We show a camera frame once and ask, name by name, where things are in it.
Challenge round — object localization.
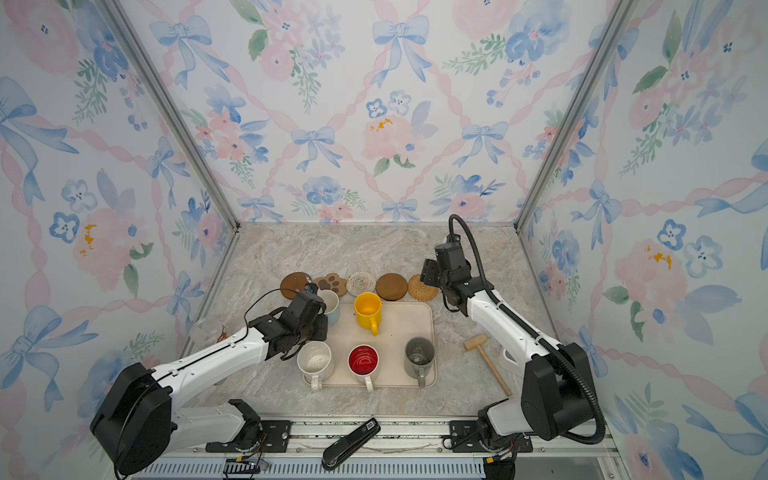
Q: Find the light blue mug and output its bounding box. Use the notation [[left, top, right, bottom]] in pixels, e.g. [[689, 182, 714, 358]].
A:
[[318, 290, 340, 326]]

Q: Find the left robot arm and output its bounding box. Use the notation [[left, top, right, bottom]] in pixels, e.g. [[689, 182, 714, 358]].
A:
[[90, 290, 328, 479]]

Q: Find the beige serving tray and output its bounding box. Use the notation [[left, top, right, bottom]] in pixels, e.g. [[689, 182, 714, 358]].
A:
[[321, 302, 437, 389]]

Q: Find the cork paw print coaster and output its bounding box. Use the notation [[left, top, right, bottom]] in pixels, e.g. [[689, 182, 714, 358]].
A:
[[314, 273, 348, 297]]

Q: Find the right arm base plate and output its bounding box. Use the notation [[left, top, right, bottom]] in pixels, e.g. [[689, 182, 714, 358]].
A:
[[442, 419, 533, 456]]

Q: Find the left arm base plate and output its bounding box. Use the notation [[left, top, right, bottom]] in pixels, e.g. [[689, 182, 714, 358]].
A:
[[205, 420, 292, 454]]

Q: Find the wicker rattan coaster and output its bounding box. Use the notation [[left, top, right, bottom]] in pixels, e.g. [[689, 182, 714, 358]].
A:
[[407, 275, 440, 302]]

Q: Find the wooden mallet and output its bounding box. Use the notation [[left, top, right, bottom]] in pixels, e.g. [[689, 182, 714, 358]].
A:
[[463, 334, 512, 397]]

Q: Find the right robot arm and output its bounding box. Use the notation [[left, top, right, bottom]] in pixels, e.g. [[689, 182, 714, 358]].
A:
[[420, 234, 606, 450]]

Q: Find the clear plastic snack cup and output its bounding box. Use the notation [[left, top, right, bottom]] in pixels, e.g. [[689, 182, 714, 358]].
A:
[[189, 317, 229, 348]]

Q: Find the red interior white mug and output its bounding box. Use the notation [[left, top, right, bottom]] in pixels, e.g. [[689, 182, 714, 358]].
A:
[[347, 344, 379, 393]]

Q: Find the grey mug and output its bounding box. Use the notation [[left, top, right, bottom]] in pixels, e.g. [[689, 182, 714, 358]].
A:
[[404, 337, 435, 388]]

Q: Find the scratched dark wooden coaster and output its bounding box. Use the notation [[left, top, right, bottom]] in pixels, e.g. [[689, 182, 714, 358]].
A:
[[279, 272, 312, 300]]

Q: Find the yellow mug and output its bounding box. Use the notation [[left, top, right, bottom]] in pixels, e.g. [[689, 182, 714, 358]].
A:
[[354, 292, 383, 336]]

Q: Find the multicolour woven rope coaster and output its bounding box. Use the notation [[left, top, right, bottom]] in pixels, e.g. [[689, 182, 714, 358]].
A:
[[346, 271, 376, 297]]

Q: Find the plain round wooden coaster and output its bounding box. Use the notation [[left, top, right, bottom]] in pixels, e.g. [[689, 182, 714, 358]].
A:
[[375, 273, 408, 301]]

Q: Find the black handheld device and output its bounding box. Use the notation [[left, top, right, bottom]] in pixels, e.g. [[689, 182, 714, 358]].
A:
[[321, 418, 381, 471]]

